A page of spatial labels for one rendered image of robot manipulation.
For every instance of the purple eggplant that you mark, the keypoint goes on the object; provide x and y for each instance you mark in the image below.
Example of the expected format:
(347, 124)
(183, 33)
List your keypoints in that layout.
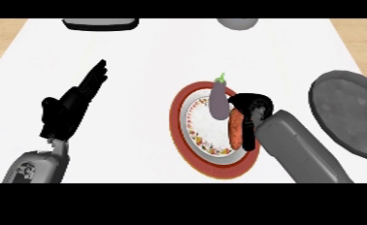
(220, 101)

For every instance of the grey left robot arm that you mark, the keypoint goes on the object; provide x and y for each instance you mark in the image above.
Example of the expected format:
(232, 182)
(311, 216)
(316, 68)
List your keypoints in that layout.
(41, 166)

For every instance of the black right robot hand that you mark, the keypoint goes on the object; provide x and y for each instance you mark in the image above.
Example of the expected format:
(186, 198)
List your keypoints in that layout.
(249, 106)

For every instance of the red round placemat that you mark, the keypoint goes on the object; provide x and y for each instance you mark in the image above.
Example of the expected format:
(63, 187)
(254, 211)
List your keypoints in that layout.
(184, 128)

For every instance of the white floral plate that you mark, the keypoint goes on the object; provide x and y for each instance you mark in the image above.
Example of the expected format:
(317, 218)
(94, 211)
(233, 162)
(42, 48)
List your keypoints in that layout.
(208, 132)

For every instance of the dark grey pan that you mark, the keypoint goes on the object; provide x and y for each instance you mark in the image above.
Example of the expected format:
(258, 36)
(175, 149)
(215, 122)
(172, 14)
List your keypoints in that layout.
(343, 112)

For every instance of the black and grey appliance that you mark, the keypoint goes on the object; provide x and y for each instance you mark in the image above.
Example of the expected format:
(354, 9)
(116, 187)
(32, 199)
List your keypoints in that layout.
(101, 24)

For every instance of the grey round bowl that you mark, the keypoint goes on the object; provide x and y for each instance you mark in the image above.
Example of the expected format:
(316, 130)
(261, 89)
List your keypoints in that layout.
(237, 23)

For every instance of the orange sweet potato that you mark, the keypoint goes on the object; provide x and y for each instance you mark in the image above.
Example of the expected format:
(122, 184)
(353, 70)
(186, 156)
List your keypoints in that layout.
(236, 128)

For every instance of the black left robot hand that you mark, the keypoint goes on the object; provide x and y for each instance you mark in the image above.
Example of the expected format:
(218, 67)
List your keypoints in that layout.
(72, 104)

